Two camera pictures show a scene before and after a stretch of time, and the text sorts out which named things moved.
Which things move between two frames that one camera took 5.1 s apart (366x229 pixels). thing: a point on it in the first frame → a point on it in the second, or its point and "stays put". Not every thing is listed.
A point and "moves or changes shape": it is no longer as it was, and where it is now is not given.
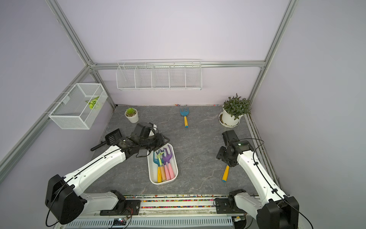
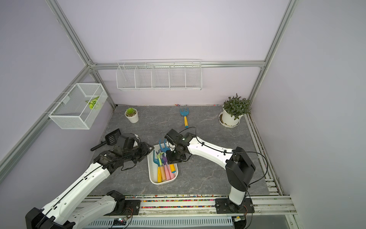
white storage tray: (153, 168) stays put
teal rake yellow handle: (158, 169) stays put
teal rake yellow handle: (185, 113) stays put
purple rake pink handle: (166, 158) stays put
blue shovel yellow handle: (225, 175) moves or changes shape
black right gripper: (220, 155) → (170, 159)
